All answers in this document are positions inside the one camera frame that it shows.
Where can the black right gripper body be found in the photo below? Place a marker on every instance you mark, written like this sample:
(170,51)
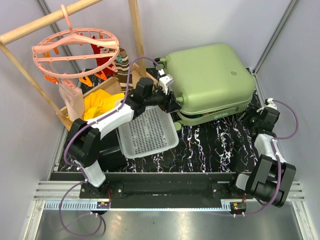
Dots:
(255,121)

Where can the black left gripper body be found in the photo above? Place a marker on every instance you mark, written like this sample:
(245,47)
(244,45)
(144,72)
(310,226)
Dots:
(162,102)

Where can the green hard-shell suitcase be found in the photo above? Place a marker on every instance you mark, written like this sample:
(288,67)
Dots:
(210,82)

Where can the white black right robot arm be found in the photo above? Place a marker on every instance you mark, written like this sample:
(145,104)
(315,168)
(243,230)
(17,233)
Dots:
(267,160)

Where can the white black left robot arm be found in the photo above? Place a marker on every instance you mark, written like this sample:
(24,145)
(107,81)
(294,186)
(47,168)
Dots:
(132,106)

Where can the white plastic mesh basket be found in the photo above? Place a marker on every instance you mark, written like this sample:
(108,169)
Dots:
(150,133)

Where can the brown striped sock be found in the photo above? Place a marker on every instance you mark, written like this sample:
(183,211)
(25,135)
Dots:
(123,71)

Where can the wooden clothes rack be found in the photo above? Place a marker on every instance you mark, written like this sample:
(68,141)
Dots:
(34,26)

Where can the teal clothespin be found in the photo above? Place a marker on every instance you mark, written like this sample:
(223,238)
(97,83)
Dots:
(119,59)

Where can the yellow shorts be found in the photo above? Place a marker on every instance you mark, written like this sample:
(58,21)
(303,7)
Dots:
(93,105)

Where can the black box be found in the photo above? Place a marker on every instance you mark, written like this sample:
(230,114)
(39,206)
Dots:
(110,155)

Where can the orange clothespin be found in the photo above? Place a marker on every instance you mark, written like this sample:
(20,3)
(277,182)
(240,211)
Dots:
(86,80)

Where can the pale pink garment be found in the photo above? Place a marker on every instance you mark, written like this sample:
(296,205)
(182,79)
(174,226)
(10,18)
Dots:
(73,99)

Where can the pink round clip hanger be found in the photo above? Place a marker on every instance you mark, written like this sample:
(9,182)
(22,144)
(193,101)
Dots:
(74,45)

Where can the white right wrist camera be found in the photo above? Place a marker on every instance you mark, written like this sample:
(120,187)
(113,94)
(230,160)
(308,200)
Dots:
(269,103)

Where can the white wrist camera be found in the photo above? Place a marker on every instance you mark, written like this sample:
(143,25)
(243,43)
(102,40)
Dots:
(165,81)
(269,103)

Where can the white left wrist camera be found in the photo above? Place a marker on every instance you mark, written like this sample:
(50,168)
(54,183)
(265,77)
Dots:
(165,81)

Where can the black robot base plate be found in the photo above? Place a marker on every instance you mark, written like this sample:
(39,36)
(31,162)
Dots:
(165,191)

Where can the aluminium frame rail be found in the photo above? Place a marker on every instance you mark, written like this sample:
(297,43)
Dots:
(58,213)

